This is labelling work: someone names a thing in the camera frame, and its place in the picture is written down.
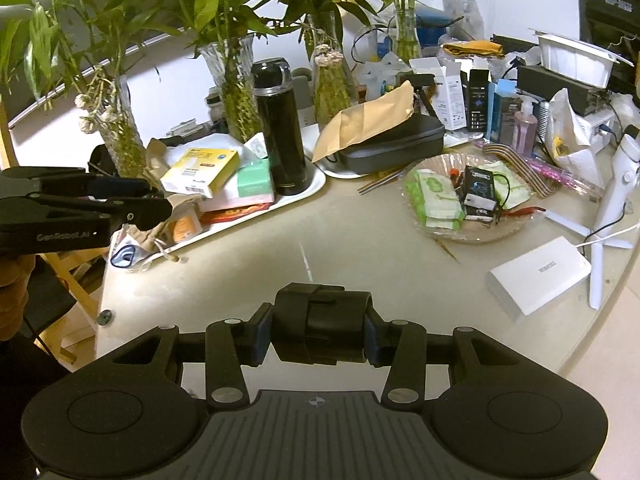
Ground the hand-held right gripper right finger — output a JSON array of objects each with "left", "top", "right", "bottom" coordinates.
[{"left": 364, "top": 305, "right": 531, "bottom": 411}]

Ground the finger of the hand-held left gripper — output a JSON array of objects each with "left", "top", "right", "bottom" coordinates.
[
  {"left": 0, "top": 195, "right": 174, "bottom": 234},
  {"left": 0, "top": 167, "right": 151, "bottom": 200}
]

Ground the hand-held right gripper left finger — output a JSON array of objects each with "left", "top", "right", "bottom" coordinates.
[{"left": 112, "top": 304, "right": 273, "bottom": 411}]

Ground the black hex socket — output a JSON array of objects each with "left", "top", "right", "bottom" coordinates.
[{"left": 272, "top": 282, "right": 377, "bottom": 367}]

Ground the person's left hand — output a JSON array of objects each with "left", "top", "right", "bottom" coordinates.
[{"left": 0, "top": 254, "right": 36, "bottom": 344}]

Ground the beige cloth pouch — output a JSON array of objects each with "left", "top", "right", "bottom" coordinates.
[{"left": 117, "top": 192, "right": 201, "bottom": 263}]

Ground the white bottle orange label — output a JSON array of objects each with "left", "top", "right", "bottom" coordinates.
[{"left": 171, "top": 209, "right": 205, "bottom": 245}]

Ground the wooden chair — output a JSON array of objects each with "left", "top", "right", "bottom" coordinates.
[{"left": 27, "top": 249, "right": 110, "bottom": 361}]

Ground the tall glass vase with bamboo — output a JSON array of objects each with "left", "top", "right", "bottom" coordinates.
[{"left": 0, "top": 0, "right": 166, "bottom": 177}]

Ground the yellow carton box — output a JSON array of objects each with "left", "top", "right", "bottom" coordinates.
[{"left": 159, "top": 147, "right": 241, "bottom": 200}]

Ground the red packet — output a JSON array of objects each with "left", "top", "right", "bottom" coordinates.
[{"left": 199, "top": 201, "right": 275, "bottom": 226}]

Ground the wooden toothpick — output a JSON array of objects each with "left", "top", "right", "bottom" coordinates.
[{"left": 434, "top": 237, "right": 461, "bottom": 264}]

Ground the green tissue pack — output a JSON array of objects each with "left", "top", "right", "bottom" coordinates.
[{"left": 220, "top": 157, "right": 276, "bottom": 206}]

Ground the wide glass vase with bamboo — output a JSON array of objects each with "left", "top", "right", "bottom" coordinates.
[{"left": 115, "top": 0, "right": 286, "bottom": 145}]

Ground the glass plate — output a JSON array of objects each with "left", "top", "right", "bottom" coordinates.
[{"left": 402, "top": 154, "right": 546, "bottom": 244}]

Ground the green wipe packet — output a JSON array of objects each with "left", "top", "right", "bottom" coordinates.
[
  {"left": 492, "top": 162, "right": 531, "bottom": 209},
  {"left": 404, "top": 168, "right": 466, "bottom": 231}
]

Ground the black thermos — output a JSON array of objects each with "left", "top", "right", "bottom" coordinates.
[{"left": 251, "top": 58, "right": 310, "bottom": 196}]

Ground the white plate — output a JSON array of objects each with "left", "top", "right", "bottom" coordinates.
[{"left": 320, "top": 130, "right": 468, "bottom": 180}]

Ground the white tray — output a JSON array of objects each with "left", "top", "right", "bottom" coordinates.
[{"left": 111, "top": 160, "right": 328, "bottom": 267}]

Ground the white power bank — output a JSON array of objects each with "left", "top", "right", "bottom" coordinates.
[{"left": 487, "top": 236, "right": 593, "bottom": 317}]

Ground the small black box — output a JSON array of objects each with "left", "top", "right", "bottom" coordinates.
[{"left": 457, "top": 164, "right": 499, "bottom": 221}]

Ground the black zipper case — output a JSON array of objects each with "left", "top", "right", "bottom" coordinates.
[{"left": 339, "top": 113, "right": 447, "bottom": 175}]

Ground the brown paper envelope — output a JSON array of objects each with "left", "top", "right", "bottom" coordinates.
[{"left": 311, "top": 79, "right": 416, "bottom": 164}]

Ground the glass flask vase with bamboo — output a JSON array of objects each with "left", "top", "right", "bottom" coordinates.
[{"left": 280, "top": 0, "right": 396, "bottom": 122}]

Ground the white carton box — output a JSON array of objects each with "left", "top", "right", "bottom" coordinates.
[{"left": 409, "top": 57, "right": 469, "bottom": 131}]

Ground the pink soap bottle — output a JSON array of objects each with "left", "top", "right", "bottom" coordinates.
[{"left": 512, "top": 95, "right": 541, "bottom": 156}]

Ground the black carton box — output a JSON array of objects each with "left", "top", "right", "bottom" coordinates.
[{"left": 467, "top": 68, "right": 491, "bottom": 134}]

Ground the blue carton box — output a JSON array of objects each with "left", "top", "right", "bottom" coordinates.
[{"left": 487, "top": 78, "right": 521, "bottom": 144}]

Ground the white plastic bag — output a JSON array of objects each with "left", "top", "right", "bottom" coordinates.
[{"left": 544, "top": 88, "right": 606, "bottom": 190}]

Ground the white gimbal tripod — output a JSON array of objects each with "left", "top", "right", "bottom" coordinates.
[{"left": 544, "top": 122, "right": 640, "bottom": 311}]

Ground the slim glass vase with bamboo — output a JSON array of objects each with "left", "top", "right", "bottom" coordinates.
[{"left": 370, "top": 0, "right": 446, "bottom": 63}]

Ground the yellow cloth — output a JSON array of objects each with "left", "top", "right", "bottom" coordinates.
[{"left": 442, "top": 39, "right": 506, "bottom": 61}]

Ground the black electronic device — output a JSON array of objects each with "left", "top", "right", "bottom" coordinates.
[{"left": 516, "top": 64, "right": 615, "bottom": 117}]

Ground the white plastic bowl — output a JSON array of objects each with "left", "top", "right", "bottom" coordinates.
[{"left": 532, "top": 29, "right": 621, "bottom": 89}]

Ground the striped flat cable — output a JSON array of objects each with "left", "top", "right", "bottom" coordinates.
[{"left": 357, "top": 167, "right": 407, "bottom": 196}]

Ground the rainbow ribbon cable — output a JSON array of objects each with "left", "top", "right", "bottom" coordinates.
[{"left": 482, "top": 142, "right": 564, "bottom": 196}]

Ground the white cable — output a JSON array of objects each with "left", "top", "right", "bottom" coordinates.
[{"left": 575, "top": 224, "right": 640, "bottom": 252}]

